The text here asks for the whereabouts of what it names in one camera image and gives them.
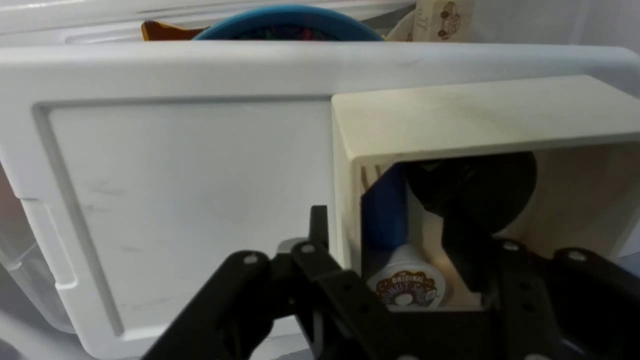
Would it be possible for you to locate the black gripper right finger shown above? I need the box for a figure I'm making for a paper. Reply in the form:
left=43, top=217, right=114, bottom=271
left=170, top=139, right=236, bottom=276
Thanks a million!
left=441, top=215, right=640, bottom=360

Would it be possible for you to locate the small wooden crate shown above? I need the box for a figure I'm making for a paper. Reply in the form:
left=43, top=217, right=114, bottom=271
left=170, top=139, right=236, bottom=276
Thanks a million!
left=328, top=74, right=640, bottom=315

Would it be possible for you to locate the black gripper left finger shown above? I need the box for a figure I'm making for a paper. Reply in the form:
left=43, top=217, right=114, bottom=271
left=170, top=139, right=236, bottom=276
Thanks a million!
left=141, top=205, right=371, bottom=360

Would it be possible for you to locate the white bin lid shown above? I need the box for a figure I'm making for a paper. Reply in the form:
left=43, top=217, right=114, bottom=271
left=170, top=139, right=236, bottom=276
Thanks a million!
left=0, top=42, right=640, bottom=355

